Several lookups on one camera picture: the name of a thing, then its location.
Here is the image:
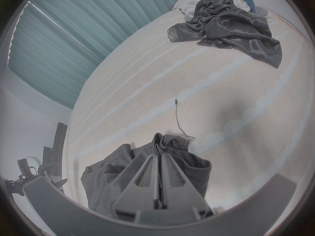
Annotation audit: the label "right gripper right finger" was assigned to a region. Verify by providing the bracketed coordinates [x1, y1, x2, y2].
[160, 153, 214, 220]

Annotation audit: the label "blue-green curtain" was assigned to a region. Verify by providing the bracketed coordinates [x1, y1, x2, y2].
[7, 0, 188, 110]

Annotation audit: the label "black satin garment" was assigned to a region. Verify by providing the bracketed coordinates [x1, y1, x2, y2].
[167, 0, 282, 69]

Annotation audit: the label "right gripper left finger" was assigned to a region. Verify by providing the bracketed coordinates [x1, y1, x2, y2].
[114, 153, 159, 222]

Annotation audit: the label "bed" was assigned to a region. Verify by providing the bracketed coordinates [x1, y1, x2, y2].
[63, 0, 312, 216]

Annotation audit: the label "white garment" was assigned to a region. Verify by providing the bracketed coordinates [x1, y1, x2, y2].
[173, 0, 257, 20]

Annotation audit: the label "dark grey shorts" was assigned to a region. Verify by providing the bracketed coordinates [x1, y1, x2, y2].
[81, 98, 214, 218]

